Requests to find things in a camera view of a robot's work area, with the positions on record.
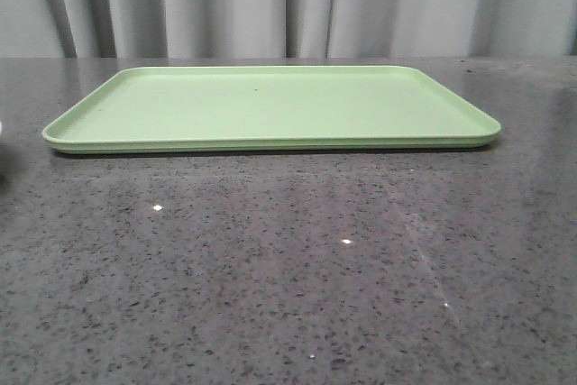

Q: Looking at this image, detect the light green plastic tray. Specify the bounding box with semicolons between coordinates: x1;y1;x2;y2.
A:
42;65;501;154

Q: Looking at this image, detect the grey curtain backdrop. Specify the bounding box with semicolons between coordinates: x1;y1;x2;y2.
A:
1;0;576;59

